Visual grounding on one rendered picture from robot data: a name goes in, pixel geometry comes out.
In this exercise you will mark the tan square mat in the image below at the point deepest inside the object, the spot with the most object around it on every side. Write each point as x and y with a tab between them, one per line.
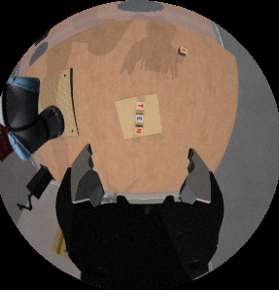
126	109

